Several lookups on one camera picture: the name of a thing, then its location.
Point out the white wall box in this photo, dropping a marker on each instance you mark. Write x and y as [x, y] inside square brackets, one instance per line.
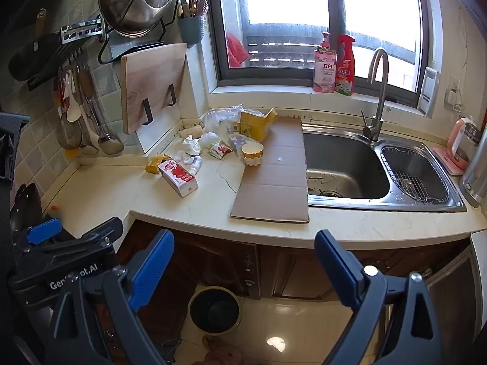
[428, 91]

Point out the black pan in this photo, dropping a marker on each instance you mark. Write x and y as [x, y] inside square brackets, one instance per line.
[30, 59]

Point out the clear plastic bag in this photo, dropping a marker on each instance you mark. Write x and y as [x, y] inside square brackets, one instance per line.
[220, 116]

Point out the white orange paper cup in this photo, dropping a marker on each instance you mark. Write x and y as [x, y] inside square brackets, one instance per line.
[252, 154]

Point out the steel ladle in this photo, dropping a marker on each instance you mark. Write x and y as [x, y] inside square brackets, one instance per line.
[110, 144]

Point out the yellow paper box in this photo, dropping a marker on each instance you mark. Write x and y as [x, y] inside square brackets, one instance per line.
[255, 125]

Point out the grey-blue utensil holder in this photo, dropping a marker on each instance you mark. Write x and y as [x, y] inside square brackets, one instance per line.
[191, 30]

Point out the steel sink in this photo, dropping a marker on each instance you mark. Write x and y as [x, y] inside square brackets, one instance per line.
[342, 167]

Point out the steel thermos kettle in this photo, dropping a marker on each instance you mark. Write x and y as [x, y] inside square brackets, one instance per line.
[475, 175]

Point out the wooden cutting board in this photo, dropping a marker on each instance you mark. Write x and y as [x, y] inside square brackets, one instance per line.
[152, 80]

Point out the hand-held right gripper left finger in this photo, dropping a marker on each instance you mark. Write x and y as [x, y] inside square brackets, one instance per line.
[152, 266]

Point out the white rice spoon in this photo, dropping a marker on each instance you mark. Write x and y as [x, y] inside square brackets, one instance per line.
[73, 108]

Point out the red white milk carton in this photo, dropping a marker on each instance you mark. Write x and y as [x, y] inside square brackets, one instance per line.
[179, 176]

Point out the white under-counter appliance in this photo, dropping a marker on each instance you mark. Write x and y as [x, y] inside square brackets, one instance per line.
[456, 304]

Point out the steel faucet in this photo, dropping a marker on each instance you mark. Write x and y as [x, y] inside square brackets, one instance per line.
[378, 102]

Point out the green snack packet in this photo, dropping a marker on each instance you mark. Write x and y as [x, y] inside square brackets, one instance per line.
[220, 150]

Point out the black hook rail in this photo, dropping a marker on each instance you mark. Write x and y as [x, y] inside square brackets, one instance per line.
[57, 68]

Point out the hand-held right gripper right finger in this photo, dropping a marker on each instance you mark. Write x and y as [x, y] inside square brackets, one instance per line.
[338, 270]

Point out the pink dish soap bottle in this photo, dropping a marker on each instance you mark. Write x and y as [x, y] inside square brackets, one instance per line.
[324, 72]

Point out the steel pot lid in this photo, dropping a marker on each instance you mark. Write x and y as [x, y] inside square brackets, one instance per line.
[152, 11]

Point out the clear wrapper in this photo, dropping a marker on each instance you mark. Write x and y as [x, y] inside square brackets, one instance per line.
[196, 164]
[180, 156]

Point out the cardboard sheet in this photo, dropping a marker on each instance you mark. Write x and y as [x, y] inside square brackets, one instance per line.
[274, 190]

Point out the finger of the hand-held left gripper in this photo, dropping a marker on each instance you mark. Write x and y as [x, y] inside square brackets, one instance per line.
[43, 231]
[102, 230]

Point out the white pipe casing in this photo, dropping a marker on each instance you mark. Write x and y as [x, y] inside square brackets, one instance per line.
[159, 137]

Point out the red cloth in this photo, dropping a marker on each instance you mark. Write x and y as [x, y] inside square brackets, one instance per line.
[236, 51]

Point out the steel knife rack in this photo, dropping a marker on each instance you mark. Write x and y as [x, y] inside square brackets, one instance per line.
[81, 30]

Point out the pink mat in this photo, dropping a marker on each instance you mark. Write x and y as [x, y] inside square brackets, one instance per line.
[443, 157]

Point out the yellow wrapper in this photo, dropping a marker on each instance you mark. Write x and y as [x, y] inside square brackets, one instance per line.
[156, 164]

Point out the person's foot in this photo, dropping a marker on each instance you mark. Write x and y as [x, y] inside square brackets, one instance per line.
[224, 357]

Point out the red spray bottle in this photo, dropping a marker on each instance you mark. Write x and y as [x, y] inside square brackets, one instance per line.
[345, 72]

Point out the white dotted paper box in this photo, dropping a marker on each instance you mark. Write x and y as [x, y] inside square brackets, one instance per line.
[236, 142]

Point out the bundle of chopsticks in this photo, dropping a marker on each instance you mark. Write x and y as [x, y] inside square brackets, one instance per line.
[192, 3]

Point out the wall socket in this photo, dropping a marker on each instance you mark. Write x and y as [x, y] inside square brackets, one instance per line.
[453, 93]

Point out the round trash bin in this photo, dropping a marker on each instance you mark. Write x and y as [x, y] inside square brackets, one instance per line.
[213, 311]

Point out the white plastic bag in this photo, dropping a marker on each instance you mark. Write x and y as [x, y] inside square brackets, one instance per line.
[209, 139]

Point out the loofah sponge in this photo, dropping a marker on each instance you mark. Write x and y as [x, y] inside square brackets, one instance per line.
[192, 132]

